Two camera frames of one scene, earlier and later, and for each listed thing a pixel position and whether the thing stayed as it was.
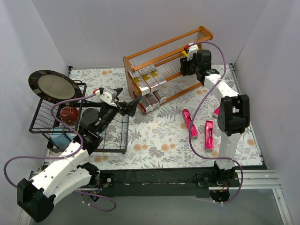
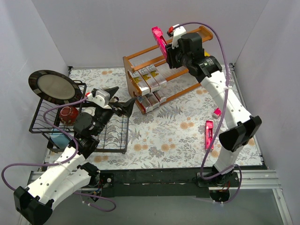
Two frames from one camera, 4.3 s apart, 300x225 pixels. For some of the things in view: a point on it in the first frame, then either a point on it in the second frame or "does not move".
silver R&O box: (144, 105) does not move
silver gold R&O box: (139, 81) does not move
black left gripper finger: (118, 90) to (112, 91)
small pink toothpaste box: (187, 116) to (161, 40)
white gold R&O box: (153, 85) does not move
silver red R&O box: (153, 100) does not move
